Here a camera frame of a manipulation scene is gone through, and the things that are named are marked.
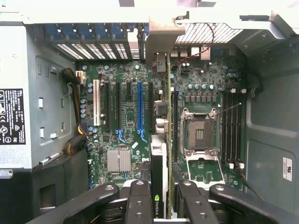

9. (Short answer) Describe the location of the silver chipset heatsink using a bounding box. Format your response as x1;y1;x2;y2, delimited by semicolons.
107;149;132;174

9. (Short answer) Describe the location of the CPU socket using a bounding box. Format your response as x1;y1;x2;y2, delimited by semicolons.
180;107;222;157

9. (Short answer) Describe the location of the RAM slot bank with stick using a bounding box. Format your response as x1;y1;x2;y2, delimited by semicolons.
172;90;180;164

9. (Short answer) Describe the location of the RAM slot bank with lever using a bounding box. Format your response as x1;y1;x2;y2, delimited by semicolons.
221;88;246;170

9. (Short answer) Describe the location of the black plastic fan shroud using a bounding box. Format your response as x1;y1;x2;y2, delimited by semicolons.
0;149;91;224

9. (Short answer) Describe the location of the blue expansion slot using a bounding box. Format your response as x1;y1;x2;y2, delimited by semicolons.
137;81;148;143

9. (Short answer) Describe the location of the long black expansion slot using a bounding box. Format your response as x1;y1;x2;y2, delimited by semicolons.
104;81;112;131
148;82;155;131
115;82;127;143

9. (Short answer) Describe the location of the thin socket locking lever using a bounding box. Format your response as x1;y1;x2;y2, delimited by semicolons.
214;102;242;116

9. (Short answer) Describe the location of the white expansion slot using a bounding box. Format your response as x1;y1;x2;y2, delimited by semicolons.
93;79;101;126

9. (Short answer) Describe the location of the open black PC case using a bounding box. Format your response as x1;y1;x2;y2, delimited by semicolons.
0;0;299;224

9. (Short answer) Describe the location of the green motherboard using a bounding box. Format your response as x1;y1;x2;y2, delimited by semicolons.
76;46;248;191

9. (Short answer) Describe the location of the white power connector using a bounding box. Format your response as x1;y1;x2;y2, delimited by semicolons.
76;70;86;86

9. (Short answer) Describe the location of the gray power supply unit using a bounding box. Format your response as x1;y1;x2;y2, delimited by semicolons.
0;22;33;179

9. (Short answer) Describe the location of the thin black cable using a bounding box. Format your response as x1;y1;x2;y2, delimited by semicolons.
235;163;264;201

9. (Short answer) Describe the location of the multicolour power wire bundle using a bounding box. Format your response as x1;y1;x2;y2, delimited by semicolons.
62;123;89;156

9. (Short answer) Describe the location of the braided power cable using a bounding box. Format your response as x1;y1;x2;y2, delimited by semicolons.
61;67;81;128

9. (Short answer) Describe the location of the red black twisted wire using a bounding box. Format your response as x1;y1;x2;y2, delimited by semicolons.
175;22;217;67

